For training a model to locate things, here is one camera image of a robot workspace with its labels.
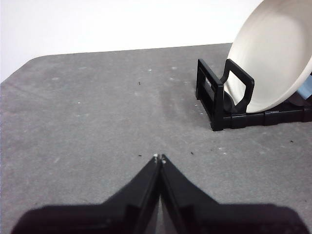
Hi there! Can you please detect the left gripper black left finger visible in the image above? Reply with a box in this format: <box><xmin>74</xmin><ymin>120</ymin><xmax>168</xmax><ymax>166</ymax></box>
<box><xmin>11</xmin><ymin>154</ymin><xmax>163</xmax><ymax>234</ymax></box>

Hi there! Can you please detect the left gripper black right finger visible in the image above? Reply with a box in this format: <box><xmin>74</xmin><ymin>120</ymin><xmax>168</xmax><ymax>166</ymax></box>
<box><xmin>160</xmin><ymin>153</ymin><xmax>309</xmax><ymax>234</ymax></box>

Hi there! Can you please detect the cream yellow plate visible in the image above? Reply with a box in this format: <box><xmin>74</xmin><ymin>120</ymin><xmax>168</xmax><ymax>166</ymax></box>
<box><xmin>223</xmin><ymin>0</ymin><xmax>312</xmax><ymax>114</ymax></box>

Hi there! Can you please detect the black plate rack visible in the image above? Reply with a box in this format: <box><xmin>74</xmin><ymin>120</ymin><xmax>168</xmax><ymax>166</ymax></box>
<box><xmin>195</xmin><ymin>58</ymin><xmax>312</xmax><ymax>132</ymax></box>

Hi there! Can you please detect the blue plate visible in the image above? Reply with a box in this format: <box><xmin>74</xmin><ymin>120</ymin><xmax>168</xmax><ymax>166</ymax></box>
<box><xmin>297</xmin><ymin>74</ymin><xmax>312</xmax><ymax>99</ymax></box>

